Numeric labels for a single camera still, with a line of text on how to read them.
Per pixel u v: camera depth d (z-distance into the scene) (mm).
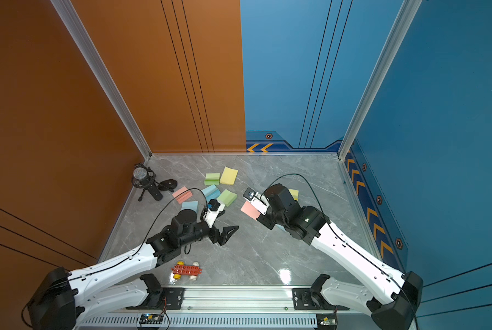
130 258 512
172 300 735
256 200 593
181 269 791
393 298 375
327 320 711
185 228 582
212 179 1087
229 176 1091
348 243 440
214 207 644
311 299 656
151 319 710
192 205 1001
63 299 399
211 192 1029
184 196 1003
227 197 1018
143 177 833
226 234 664
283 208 512
